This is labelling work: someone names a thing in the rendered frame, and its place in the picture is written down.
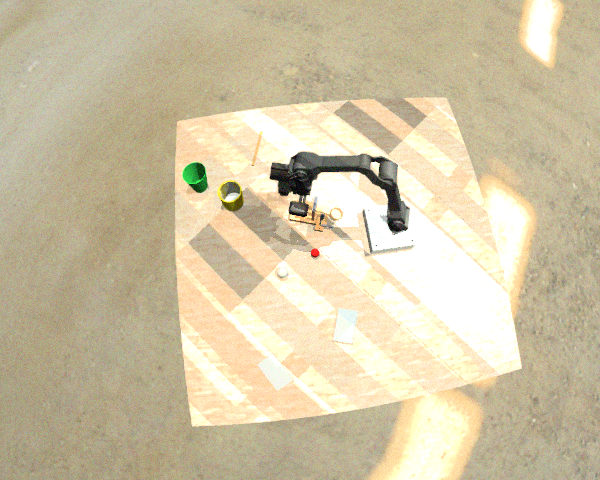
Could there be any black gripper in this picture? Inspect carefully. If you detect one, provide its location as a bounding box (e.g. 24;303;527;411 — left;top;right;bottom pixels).
288;180;314;217

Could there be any yellow mug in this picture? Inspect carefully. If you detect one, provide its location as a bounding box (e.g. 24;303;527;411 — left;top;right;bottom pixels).
218;181;244;212

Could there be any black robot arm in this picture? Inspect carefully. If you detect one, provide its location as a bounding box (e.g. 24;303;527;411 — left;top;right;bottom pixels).
269;151;410;235

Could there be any green plastic cup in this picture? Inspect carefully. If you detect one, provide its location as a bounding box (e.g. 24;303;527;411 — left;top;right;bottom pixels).
182;162;208;193

